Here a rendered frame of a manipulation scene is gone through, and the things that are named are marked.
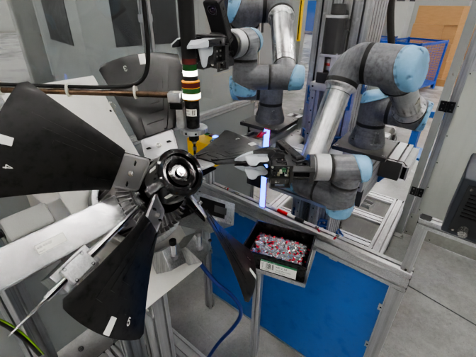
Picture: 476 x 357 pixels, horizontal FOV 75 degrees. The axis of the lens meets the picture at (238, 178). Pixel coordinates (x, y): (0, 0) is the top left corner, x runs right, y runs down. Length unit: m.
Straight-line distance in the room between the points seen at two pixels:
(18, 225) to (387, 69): 0.96
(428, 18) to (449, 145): 6.55
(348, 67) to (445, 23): 7.71
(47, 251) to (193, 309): 1.32
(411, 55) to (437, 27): 7.76
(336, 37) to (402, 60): 0.59
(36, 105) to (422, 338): 2.03
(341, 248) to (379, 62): 0.60
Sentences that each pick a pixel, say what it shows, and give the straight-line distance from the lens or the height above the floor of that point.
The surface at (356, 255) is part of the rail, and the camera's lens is 1.14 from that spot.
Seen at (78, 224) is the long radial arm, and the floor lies 1.12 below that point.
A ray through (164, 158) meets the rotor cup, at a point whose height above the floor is 1.26.
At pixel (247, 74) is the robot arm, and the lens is 0.97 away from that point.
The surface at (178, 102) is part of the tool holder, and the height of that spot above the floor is 1.36.
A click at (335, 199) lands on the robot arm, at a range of 0.90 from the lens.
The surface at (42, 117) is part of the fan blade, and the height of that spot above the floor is 1.37.
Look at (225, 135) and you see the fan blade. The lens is 1.02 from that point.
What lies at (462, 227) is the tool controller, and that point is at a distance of 0.96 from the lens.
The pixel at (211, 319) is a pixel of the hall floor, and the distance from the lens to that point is 1.94.
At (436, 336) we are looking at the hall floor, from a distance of 2.18.
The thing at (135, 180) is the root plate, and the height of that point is 1.20.
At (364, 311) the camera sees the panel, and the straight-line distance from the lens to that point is 1.30.
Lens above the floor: 1.56
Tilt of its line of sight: 30 degrees down
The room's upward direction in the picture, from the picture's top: 1 degrees clockwise
